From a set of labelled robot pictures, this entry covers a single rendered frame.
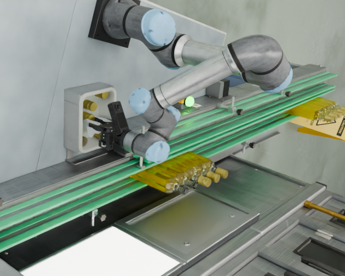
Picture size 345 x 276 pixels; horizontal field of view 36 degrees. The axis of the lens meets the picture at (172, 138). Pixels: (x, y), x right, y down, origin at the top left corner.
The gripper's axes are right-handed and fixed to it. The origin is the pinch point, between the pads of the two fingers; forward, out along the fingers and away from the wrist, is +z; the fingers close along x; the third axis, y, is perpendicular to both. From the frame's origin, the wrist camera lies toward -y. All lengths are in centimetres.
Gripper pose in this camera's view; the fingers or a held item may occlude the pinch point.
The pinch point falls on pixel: (90, 118)
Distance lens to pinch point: 194.1
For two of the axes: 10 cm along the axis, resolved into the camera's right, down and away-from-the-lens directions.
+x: 6.3, -2.2, 7.5
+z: -7.7, -2.9, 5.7
